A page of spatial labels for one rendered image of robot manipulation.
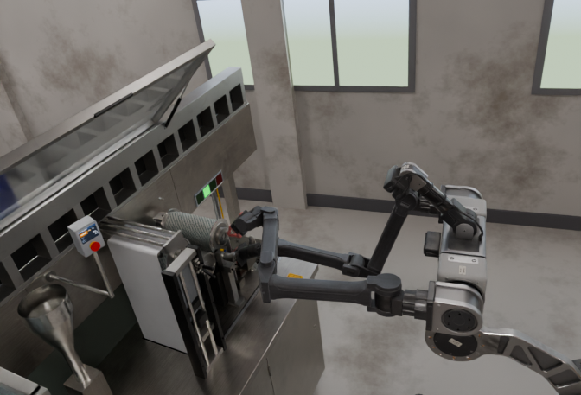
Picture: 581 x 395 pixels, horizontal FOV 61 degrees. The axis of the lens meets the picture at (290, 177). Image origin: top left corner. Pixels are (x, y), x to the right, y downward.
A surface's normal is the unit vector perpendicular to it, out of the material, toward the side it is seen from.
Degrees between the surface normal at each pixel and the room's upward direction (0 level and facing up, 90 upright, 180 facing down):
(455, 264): 0
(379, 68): 90
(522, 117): 90
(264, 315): 0
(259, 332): 0
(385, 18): 90
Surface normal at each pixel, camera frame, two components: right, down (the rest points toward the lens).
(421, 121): -0.31, 0.53
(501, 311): -0.11, -0.84
